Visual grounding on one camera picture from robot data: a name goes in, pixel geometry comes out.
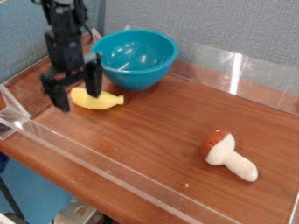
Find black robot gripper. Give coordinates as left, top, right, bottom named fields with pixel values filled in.
left=42, top=11, right=103, bottom=112

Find yellow toy banana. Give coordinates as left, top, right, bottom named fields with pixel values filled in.
left=70, top=87, right=126, bottom=110

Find blue plastic bowl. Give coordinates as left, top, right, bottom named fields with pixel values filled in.
left=91, top=29, right=179, bottom=91

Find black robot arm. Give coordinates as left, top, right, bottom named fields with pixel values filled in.
left=31, top=0, right=103, bottom=112

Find brown white toy mushroom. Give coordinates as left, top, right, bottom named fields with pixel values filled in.
left=201, top=129, right=258, bottom=182

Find clear acrylic tray walls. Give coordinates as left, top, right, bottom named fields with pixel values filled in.
left=0, top=23, right=299, bottom=224

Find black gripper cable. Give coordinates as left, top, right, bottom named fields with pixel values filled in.
left=79, top=23, right=95, bottom=42

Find grey metal bracket under table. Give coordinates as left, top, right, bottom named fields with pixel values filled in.
left=53, top=198, right=105, bottom=224

